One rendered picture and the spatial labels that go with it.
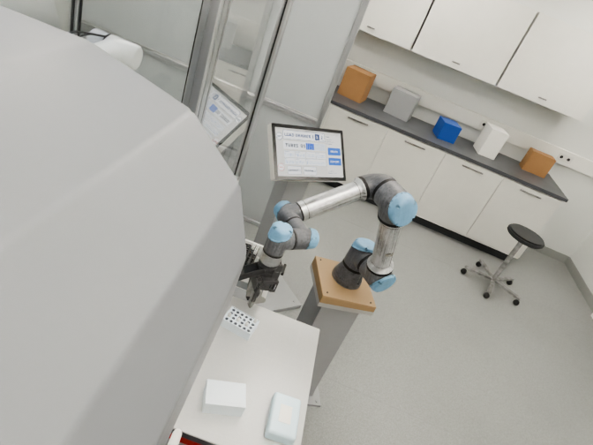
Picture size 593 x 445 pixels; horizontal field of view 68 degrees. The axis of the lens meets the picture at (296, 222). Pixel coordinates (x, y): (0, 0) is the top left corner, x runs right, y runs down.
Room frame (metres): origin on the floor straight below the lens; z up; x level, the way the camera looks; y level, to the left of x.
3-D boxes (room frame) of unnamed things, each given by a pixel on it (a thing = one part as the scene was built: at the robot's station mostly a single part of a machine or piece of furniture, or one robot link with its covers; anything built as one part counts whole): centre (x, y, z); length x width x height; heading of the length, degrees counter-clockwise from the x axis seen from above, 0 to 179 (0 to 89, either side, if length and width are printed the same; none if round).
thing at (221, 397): (0.90, 0.00, 0.79); 0.13 x 0.09 x 0.05; 108
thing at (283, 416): (0.91, -0.20, 0.78); 0.15 x 0.10 x 0.04; 4
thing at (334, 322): (1.74, -0.32, 0.38); 0.30 x 0.30 x 0.76; 18
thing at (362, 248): (1.74, -0.34, 0.97); 0.13 x 0.12 x 0.14; 40
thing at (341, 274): (1.74, -0.33, 0.85); 0.15 x 0.15 x 0.10
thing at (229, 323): (1.23, 0.05, 0.78); 0.12 x 0.08 x 0.04; 81
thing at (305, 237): (1.33, -0.03, 1.19); 0.11 x 0.11 x 0.08; 40
